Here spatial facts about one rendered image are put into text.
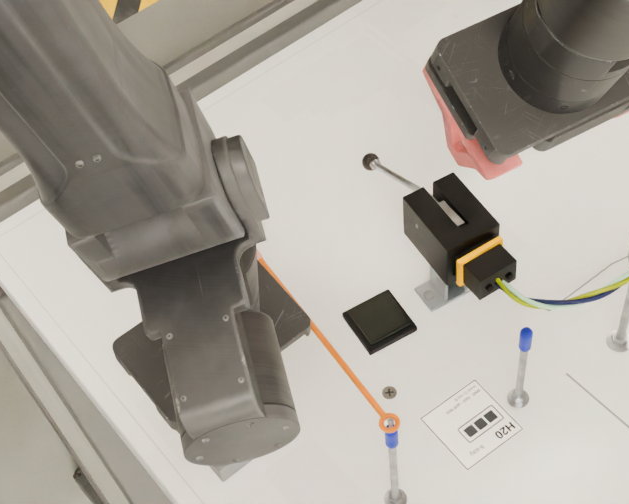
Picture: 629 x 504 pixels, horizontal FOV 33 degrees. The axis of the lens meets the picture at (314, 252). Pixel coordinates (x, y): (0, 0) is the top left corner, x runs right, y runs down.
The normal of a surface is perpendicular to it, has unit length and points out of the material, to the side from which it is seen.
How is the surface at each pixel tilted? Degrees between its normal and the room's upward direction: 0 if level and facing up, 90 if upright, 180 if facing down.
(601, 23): 80
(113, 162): 53
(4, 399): 0
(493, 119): 30
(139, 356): 44
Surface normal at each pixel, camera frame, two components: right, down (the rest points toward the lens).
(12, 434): 0.46, 0.12
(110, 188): 0.25, 0.86
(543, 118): 0.13, -0.26
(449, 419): -0.09, -0.60
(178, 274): -0.20, -0.43
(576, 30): -0.59, 0.75
